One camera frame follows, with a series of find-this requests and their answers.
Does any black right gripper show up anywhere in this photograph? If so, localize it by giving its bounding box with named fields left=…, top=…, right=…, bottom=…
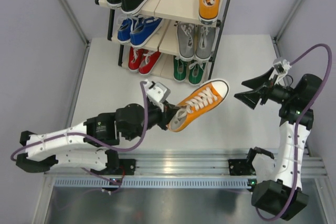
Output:
left=235, top=67, right=297, bottom=109

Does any green sneaker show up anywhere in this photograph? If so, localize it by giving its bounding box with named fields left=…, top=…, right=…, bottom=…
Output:
left=173, top=56, right=187, bottom=82
left=188, top=60, right=206, bottom=85

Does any red sneaker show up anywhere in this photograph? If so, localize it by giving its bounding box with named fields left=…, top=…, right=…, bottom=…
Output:
left=128, top=47, right=144, bottom=72
left=139, top=50, right=161, bottom=76

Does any grey sneaker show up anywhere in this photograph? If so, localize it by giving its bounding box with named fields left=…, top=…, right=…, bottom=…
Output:
left=176, top=22, right=195, bottom=61
left=195, top=26, right=216, bottom=61

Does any blue sneaker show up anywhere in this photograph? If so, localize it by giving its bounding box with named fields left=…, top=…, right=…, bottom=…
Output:
left=130, top=17, right=165, bottom=48
left=117, top=15, right=140, bottom=44

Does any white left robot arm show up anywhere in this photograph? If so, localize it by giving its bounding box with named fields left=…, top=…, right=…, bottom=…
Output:
left=10, top=101, right=179, bottom=175

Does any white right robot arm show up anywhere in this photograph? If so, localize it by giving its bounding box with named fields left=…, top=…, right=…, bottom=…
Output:
left=234, top=68, right=322, bottom=221

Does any beige three-tier shoe shelf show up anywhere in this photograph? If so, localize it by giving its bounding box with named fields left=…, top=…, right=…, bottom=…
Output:
left=95, top=0, right=230, bottom=80

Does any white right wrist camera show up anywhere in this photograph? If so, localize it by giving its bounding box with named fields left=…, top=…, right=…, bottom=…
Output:
left=273, top=57, right=291, bottom=80

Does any aluminium mounting rail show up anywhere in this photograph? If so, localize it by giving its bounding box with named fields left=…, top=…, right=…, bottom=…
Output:
left=44, top=150, right=327, bottom=189

